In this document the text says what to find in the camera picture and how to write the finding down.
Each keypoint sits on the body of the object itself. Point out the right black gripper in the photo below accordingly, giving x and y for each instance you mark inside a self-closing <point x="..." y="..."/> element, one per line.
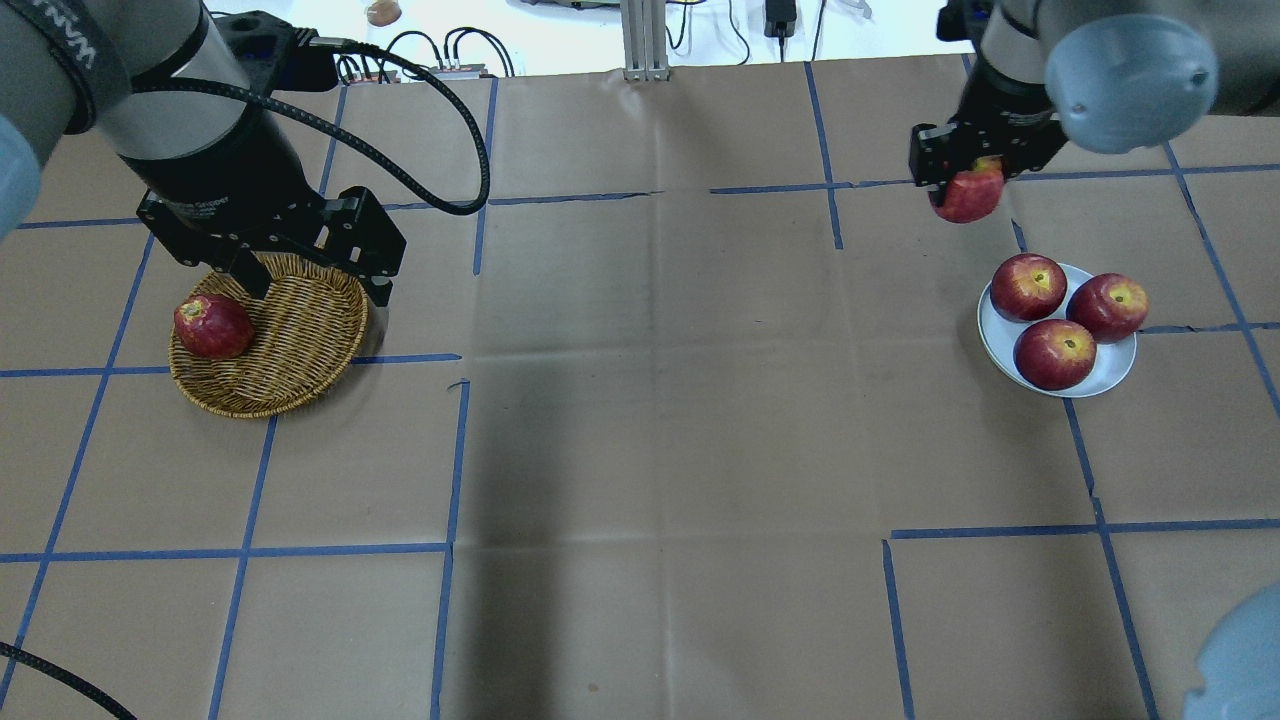
<point x="1010" y="128"/>

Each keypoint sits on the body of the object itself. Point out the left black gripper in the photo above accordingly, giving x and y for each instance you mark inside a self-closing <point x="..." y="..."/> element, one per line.
<point x="228" y="192"/>

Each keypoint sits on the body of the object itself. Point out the red yellow apple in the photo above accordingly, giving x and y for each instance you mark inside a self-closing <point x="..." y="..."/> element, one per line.
<point x="974" y="193"/>

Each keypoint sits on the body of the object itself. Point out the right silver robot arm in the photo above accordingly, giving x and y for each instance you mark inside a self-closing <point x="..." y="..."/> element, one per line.
<point x="1107" y="76"/>

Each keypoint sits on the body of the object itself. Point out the woven wicker basket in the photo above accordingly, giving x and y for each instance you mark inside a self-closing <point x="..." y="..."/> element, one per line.
<point x="308" y="329"/>

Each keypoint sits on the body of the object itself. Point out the dark red apple in basket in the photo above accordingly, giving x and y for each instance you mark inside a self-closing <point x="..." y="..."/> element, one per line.
<point x="213" y="326"/>

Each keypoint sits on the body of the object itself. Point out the red apple plate back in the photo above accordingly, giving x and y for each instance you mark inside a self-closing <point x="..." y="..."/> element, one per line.
<point x="1028" y="287"/>

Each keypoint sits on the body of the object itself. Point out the red apple plate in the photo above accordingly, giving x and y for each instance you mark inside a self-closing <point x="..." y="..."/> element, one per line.
<point x="1055" y="354"/>
<point x="1111" y="306"/>
<point x="1028" y="287"/>

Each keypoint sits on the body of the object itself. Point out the white round plate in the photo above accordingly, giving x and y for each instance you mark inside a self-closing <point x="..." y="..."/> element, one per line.
<point x="998" y="335"/>

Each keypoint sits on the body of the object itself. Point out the red apple plate left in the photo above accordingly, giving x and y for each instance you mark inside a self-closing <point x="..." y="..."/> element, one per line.
<point x="1111" y="306"/>

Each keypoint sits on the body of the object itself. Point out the red apple plate front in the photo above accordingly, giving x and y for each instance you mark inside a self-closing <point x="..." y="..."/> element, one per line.
<point x="1055" y="354"/>

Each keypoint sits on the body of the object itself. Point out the black power adapter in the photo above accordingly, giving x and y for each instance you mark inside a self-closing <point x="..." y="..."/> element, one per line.
<point x="780" y="17"/>

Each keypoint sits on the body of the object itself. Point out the aluminium frame post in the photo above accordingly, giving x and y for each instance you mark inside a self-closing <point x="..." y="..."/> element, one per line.
<point x="644" y="41"/>

